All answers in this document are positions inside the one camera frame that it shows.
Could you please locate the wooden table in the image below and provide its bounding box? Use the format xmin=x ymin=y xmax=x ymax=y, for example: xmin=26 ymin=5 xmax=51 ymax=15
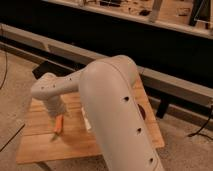
xmin=15 ymin=75 xmax=166 ymax=165

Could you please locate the black cable at right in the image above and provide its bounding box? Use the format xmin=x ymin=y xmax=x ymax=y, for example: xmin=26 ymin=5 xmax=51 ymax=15
xmin=187 ymin=105 xmax=213 ymax=138

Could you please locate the long grey shelf rail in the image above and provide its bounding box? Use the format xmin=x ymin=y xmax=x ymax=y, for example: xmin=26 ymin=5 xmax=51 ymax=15
xmin=0 ymin=23 xmax=213 ymax=107

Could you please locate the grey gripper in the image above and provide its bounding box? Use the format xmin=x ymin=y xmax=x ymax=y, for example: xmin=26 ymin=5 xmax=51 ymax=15
xmin=44 ymin=96 xmax=66 ymax=117

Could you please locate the orange pepper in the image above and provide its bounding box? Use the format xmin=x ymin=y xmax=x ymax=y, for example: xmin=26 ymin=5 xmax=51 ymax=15
xmin=51 ymin=115 xmax=63 ymax=141

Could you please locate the black box behind table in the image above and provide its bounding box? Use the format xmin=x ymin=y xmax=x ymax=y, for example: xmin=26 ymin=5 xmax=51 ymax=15
xmin=32 ymin=61 xmax=85 ymax=79

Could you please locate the black cable on floor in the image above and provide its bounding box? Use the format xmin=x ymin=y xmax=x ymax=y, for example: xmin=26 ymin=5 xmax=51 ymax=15
xmin=0 ymin=49 xmax=26 ymax=153

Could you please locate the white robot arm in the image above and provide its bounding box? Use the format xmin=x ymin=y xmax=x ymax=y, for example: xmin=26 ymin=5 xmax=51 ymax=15
xmin=31 ymin=55 xmax=165 ymax=171

